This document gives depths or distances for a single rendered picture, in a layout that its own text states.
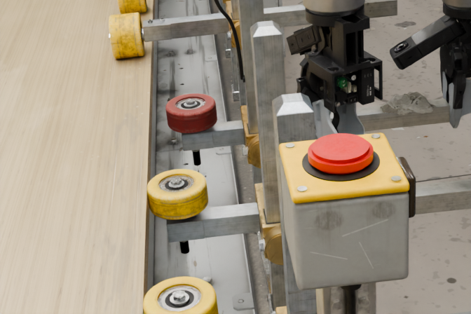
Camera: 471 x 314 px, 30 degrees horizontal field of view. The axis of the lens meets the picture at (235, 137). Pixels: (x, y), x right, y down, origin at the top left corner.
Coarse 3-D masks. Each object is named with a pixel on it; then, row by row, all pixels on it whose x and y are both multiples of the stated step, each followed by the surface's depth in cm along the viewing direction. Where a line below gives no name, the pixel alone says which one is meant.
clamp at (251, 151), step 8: (240, 112) 145; (248, 128) 138; (248, 136) 136; (256, 136) 136; (248, 144) 136; (256, 144) 134; (248, 152) 135; (256, 152) 135; (248, 160) 138; (256, 160) 135
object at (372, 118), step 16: (368, 112) 142; (432, 112) 142; (448, 112) 142; (224, 128) 141; (240, 128) 141; (368, 128) 142; (384, 128) 142; (192, 144) 141; (208, 144) 141; (224, 144) 142
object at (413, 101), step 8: (400, 96) 142; (408, 96) 142; (416, 96) 144; (384, 104) 141; (392, 104) 141; (400, 104) 142; (408, 104) 142; (416, 104) 140; (424, 104) 141; (432, 104) 141; (384, 112) 141; (392, 112) 140; (400, 112) 140; (416, 112) 140; (424, 112) 140
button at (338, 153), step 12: (312, 144) 55; (324, 144) 54; (336, 144) 54; (348, 144) 54; (360, 144) 54; (312, 156) 54; (324, 156) 53; (336, 156) 53; (348, 156) 53; (360, 156) 53; (372, 156) 53; (324, 168) 53; (336, 168) 52; (348, 168) 52; (360, 168) 53
